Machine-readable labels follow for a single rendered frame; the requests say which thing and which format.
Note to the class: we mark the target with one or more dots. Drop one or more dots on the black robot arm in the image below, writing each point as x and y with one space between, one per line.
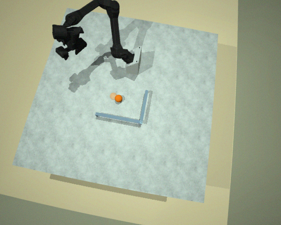
61 32

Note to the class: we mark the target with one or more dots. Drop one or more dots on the blue-grey l-shaped wall trim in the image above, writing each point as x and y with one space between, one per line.
127 119

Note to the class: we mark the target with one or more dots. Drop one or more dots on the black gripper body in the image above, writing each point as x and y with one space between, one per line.
71 45

